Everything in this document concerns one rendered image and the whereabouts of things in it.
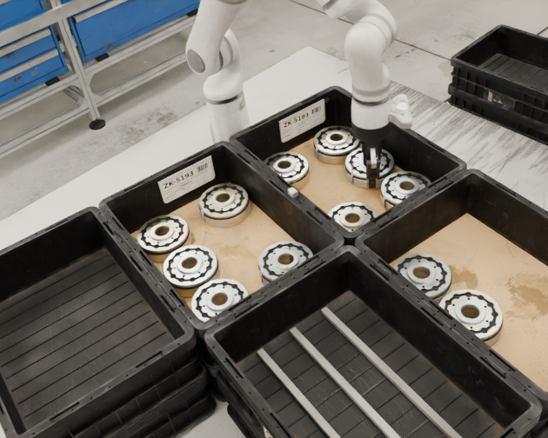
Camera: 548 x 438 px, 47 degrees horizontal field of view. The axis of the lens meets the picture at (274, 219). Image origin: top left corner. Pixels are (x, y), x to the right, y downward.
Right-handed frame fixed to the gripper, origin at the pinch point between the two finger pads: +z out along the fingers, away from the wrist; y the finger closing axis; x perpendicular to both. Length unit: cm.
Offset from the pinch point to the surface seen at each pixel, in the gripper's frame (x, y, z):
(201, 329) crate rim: -30, 44, -8
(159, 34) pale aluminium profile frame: -86, -181, 55
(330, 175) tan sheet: -8.5, -3.0, 2.3
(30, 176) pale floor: -142, -115, 85
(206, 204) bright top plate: -33.8, 7.1, -0.7
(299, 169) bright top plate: -14.8, -2.1, -0.9
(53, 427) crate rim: -49, 59, -7
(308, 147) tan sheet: -13.0, -13.6, 2.2
